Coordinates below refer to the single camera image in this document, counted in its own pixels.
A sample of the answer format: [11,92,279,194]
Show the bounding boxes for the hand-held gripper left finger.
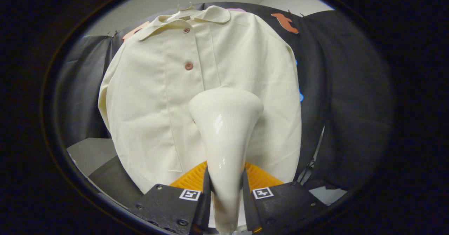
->
[128,160,212,235]

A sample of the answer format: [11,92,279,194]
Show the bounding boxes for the white garment steamer head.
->
[188,87,264,235]

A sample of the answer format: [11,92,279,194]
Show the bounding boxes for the black backdrop cloth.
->
[54,2,393,207]

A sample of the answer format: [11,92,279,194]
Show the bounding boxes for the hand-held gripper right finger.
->
[242,161,328,235]

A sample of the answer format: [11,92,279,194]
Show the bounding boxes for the cream button-up shirt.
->
[98,5,303,195]

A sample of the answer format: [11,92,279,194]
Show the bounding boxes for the white plastic hanger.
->
[176,3,194,21]

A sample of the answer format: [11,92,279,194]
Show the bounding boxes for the thin grey steamer pole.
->
[298,126,325,185]

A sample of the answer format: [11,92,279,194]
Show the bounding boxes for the grey curved cabinet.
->
[67,138,118,178]

